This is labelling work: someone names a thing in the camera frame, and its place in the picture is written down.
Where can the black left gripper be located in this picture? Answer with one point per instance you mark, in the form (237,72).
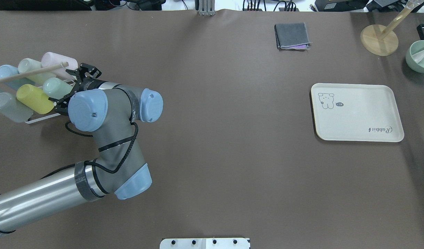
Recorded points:
(90,84)

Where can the green plastic cup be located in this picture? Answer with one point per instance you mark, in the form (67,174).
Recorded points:
(56,88)

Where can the cream rabbit tray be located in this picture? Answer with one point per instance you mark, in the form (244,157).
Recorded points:
(356,112)

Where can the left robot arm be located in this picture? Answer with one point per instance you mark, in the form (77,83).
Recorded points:
(108,113)

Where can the pink plastic cup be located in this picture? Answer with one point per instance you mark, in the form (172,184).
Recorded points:
(50,59)

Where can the yellow plastic cup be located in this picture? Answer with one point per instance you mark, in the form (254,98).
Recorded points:
(34,98)

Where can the cream plastic cup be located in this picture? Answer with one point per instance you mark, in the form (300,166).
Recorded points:
(28,64)

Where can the grey plastic cup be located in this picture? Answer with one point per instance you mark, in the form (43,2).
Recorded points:
(13,109)

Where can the grey folded cloth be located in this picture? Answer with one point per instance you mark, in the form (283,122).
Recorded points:
(292,36)

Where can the wooden mug tree stand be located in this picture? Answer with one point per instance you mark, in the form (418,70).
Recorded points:
(381,40)

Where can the green bowl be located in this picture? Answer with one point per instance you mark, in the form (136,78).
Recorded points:
(415,56)

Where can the white wire cup rack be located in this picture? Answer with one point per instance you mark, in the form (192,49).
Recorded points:
(51,114)

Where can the aluminium frame post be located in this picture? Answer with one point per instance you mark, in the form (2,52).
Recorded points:
(205,7)

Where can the white camera pole mount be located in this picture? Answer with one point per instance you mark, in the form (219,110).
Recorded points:
(205,243)

